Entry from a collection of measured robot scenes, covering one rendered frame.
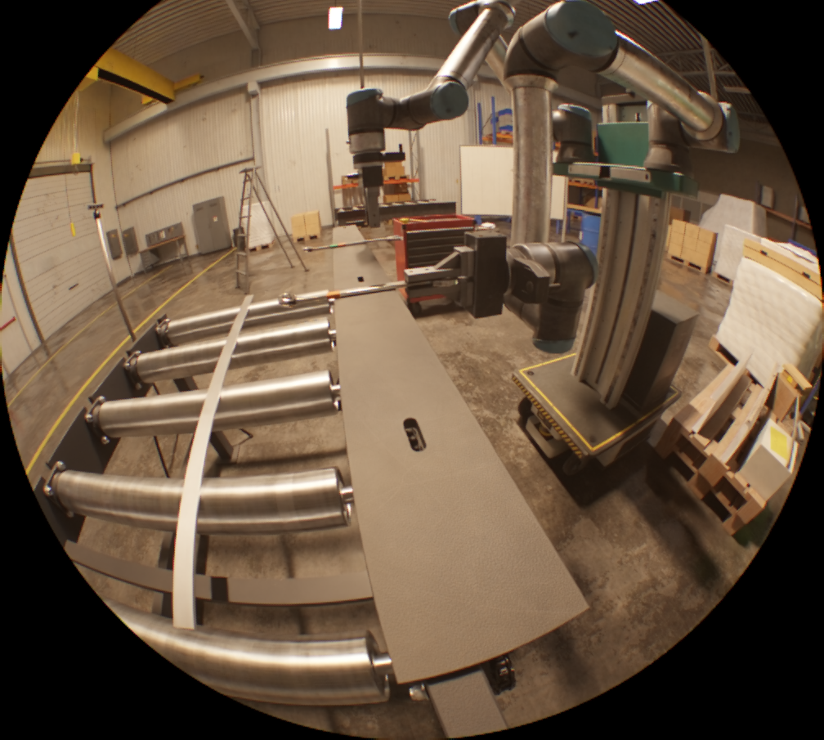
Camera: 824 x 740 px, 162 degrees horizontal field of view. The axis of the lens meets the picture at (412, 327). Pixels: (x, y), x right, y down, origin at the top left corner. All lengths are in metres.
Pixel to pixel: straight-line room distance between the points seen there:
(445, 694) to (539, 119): 0.71
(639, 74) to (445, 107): 0.42
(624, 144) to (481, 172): 3.92
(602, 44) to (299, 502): 0.88
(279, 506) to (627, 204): 1.52
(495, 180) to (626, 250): 3.88
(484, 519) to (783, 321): 3.19
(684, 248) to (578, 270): 8.00
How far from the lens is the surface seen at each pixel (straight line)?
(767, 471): 1.85
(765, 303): 3.35
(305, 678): 0.43
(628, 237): 1.43
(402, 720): 1.37
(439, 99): 0.70
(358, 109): 0.74
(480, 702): 0.16
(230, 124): 11.55
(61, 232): 11.52
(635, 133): 1.35
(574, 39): 0.56
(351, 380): 0.24
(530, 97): 0.65
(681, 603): 1.72
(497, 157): 5.13
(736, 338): 3.57
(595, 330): 1.58
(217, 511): 0.56
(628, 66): 0.67
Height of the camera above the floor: 1.31
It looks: 28 degrees down
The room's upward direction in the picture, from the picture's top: 3 degrees counter-clockwise
